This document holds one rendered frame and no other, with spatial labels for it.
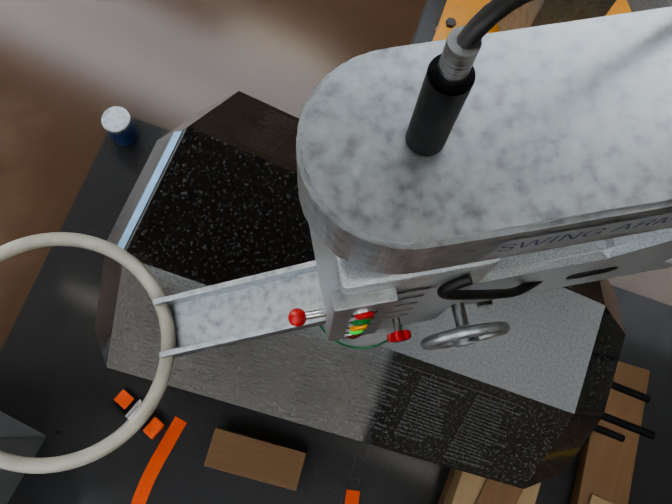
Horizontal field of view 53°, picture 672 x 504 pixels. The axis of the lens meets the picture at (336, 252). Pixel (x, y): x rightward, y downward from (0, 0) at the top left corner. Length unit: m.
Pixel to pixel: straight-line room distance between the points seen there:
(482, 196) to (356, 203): 0.12
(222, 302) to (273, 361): 0.25
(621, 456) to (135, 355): 1.58
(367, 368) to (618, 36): 0.98
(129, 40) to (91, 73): 0.20
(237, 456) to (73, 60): 1.61
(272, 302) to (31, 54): 1.80
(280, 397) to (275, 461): 0.57
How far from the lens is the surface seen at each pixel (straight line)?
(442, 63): 0.55
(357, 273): 0.79
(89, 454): 1.44
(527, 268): 1.01
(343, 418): 1.66
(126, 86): 2.75
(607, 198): 0.72
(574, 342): 1.61
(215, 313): 1.42
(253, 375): 1.64
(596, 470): 2.44
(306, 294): 1.36
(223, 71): 2.71
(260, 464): 2.21
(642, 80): 0.79
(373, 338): 1.48
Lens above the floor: 2.33
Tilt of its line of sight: 75 degrees down
